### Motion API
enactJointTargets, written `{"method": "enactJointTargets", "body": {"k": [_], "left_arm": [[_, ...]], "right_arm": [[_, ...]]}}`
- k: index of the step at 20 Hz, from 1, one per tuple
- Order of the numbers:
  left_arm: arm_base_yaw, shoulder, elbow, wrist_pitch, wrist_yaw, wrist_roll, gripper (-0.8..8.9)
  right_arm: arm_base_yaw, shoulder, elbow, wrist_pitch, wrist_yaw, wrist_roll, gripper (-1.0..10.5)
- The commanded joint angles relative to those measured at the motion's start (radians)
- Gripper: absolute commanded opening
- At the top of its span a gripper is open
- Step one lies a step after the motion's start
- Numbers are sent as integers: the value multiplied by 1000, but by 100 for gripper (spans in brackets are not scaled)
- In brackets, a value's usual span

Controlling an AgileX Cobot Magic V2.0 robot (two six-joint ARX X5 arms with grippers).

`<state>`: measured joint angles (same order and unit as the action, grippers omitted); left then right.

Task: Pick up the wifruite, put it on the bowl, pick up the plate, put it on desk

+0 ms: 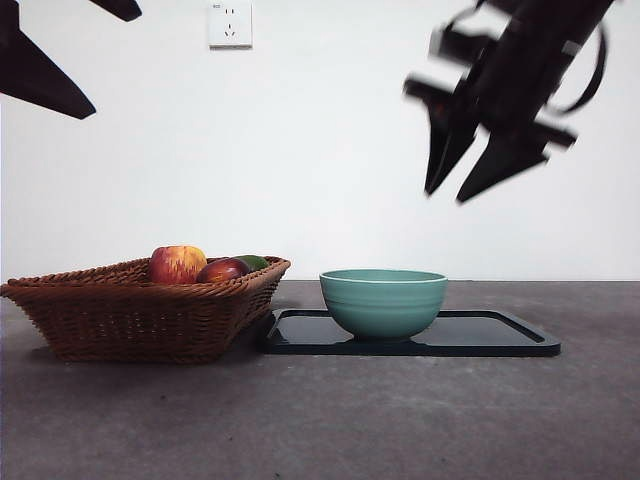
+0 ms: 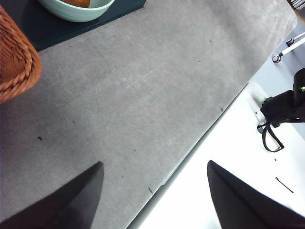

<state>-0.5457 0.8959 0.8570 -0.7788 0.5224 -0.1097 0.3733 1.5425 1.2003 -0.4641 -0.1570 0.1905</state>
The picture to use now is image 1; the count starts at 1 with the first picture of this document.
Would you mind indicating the white wall socket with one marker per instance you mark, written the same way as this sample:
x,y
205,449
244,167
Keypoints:
x,y
230,25

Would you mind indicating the teal ribbed bowl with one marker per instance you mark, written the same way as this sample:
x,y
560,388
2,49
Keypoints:
x,y
382,310

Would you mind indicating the dark rectangular tray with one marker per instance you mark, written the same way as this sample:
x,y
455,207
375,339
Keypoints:
x,y
475,337

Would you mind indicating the brown wicker basket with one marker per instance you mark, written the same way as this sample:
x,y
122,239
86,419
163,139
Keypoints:
x,y
125,320

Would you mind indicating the red yellow apple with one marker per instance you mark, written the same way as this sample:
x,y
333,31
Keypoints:
x,y
177,262

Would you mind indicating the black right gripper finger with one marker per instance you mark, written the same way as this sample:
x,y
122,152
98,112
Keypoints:
x,y
500,165
447,145

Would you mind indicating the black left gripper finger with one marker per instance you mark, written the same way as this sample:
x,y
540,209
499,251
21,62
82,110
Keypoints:
x,y
35,75
122,7

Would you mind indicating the dark red apple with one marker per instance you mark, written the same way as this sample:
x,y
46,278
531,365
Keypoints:
x,y
222,272

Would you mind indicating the green fruit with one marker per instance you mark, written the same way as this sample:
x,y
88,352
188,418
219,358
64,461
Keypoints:
x,y
255,262

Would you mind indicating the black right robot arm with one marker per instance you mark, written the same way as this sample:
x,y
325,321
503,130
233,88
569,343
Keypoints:
x,y
530,65

